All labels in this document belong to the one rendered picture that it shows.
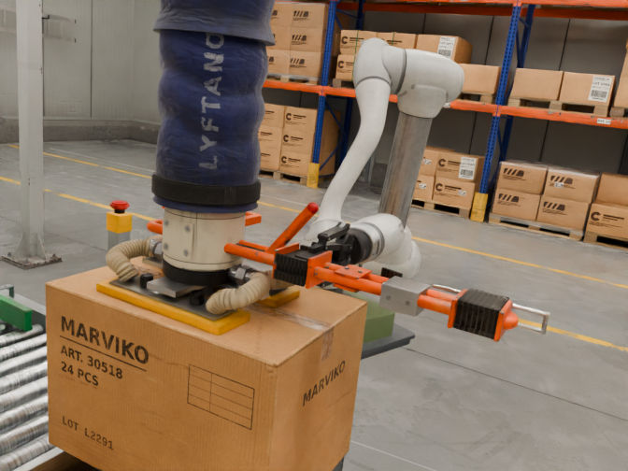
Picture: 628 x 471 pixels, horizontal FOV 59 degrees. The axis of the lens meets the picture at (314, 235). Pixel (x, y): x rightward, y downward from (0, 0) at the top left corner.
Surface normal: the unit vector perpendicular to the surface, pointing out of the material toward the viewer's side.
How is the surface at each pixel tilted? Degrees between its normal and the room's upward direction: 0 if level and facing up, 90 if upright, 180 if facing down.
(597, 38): 90
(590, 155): 90
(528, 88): 91
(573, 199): 90
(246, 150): 74
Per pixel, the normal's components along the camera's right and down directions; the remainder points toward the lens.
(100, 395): -0.47, 0.17
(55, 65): 0.87, 0.22
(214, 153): 0.38, 0.00
